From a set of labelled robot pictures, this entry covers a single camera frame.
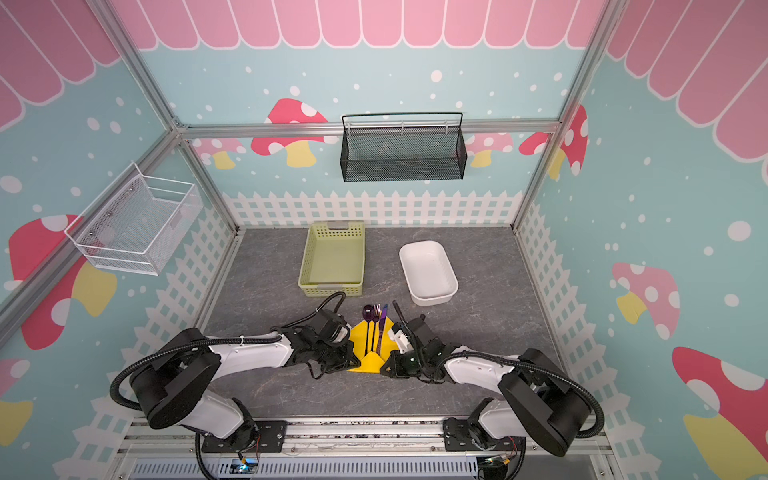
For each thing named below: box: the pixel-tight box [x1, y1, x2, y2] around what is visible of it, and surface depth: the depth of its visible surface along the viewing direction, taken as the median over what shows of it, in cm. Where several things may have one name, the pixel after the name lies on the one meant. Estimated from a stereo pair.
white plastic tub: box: [398, 240, 459, 307], surface depth 108 cm
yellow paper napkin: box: [346, 317, 399, 374], surface depth 89 cm
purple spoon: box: [362, 304, 375, 356], surface depth 96 cm
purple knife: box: [378, 304, 389, 355], surface depth 96 cm
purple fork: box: [371, 303, 382, 352], surface depth 98 cm
